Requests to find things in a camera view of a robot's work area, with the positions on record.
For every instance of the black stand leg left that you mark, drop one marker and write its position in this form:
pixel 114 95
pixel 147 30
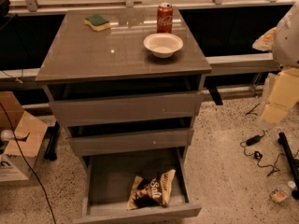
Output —
pixel 52 136

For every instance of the black stand leg right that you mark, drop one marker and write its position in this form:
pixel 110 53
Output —
pixel 292 161

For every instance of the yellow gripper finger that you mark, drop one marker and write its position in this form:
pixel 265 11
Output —
pixel 281 94
pixel 265 41

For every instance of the grey drawer cabinet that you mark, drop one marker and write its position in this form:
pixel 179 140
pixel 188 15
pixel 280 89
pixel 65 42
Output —
pixel 84 64

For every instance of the red cola can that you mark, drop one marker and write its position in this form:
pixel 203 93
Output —
pixel 164 18

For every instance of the green yellow sponge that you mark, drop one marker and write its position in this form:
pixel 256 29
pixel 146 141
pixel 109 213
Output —
pixel 97 22

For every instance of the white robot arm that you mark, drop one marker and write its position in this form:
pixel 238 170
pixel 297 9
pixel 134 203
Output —
pixel 285 48

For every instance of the cardboard box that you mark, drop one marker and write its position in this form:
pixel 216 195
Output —
pixel 22 135

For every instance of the black power adapter with cable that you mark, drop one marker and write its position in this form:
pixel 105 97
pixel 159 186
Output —
pixel 257 154

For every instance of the brown chip bag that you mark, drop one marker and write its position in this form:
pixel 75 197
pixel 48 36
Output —
pixel 156 191

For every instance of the black stand leg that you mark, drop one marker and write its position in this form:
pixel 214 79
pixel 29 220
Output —
pixel 52 136
pixel 292 161

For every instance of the grey top drawer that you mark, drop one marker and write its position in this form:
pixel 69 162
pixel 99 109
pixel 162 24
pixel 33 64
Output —
pixel 126 108

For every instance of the white bowl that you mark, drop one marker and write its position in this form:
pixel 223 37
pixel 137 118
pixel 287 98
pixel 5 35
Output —
pixel 163 45

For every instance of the grey drawer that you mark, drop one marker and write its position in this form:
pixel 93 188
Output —
pixel 110 180
pixel 126 142
pixel 126 108

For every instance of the plastic bottle on floor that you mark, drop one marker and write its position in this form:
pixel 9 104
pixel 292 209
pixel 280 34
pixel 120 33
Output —
pixel 282 192

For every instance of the grey middle drawer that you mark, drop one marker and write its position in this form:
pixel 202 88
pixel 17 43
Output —
pixel 126 142

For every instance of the grey bottom drawer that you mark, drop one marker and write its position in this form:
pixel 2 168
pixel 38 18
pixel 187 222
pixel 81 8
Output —
pixel 110 180

